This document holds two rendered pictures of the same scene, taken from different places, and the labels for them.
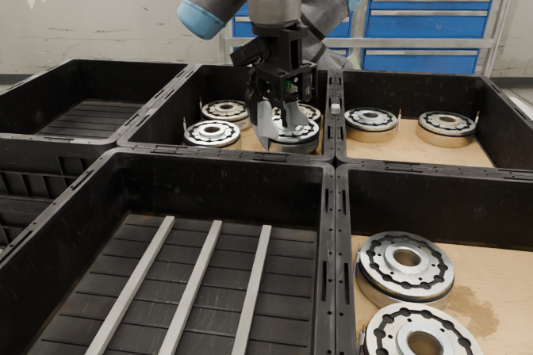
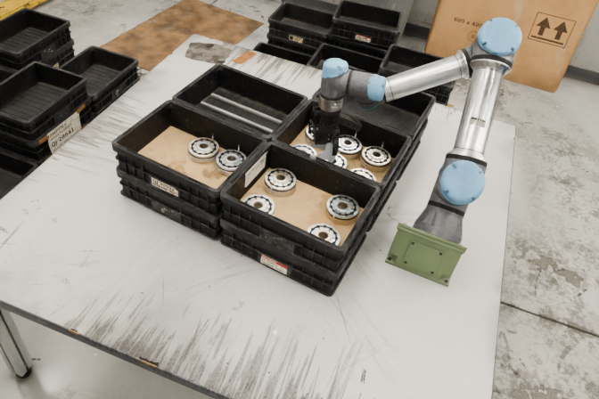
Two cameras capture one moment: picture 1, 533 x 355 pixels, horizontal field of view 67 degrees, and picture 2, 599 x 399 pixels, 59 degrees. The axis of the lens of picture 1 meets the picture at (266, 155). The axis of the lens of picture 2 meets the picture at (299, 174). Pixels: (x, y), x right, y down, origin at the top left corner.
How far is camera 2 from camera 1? 1.82 m
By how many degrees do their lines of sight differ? 80
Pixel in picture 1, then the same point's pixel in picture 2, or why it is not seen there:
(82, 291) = (266, 108)
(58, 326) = (256, 104)
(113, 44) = not seen: outside the picture
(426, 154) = (304, 222)
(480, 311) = (209, 175)
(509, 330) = (201, 177)
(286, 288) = not seen: hidden behind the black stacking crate
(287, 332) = not seen: hidden behind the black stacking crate
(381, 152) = (314, 205)
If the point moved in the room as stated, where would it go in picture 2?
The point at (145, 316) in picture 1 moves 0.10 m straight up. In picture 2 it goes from (250, 117) to (252, 94)
